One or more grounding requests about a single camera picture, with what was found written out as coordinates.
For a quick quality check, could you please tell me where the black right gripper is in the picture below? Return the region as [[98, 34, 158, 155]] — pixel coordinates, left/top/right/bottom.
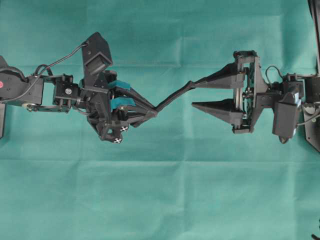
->
[[191, 50, 282, 134]]

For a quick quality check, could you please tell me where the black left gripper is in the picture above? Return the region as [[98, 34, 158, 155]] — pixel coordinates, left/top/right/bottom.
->
[[78, 71, 158, 144]]

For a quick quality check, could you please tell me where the black Velcro strap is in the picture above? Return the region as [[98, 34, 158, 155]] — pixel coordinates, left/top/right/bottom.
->
[[133, 79, 218, 128]]

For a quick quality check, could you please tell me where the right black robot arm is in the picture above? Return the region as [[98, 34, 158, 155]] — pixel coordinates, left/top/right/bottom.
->
[[192, 50, 308, 144]]

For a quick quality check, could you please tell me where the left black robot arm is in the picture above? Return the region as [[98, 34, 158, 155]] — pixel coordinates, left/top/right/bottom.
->
[[0, 57, 158, 144]]

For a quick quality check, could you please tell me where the green table cloth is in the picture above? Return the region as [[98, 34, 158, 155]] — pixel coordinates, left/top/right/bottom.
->
[[0, 0, 320, 240]]

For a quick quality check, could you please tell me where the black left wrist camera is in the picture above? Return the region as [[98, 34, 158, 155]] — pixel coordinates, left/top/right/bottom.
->
[[82, 32, 113, 76]]

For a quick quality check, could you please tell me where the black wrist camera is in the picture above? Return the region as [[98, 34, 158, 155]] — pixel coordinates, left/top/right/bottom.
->
[[272, 91, 301, 144], [82, 32, 113, 76]]

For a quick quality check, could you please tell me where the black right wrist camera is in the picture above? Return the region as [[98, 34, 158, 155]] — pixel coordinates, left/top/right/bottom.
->
[[272, 91, 301, 144]]

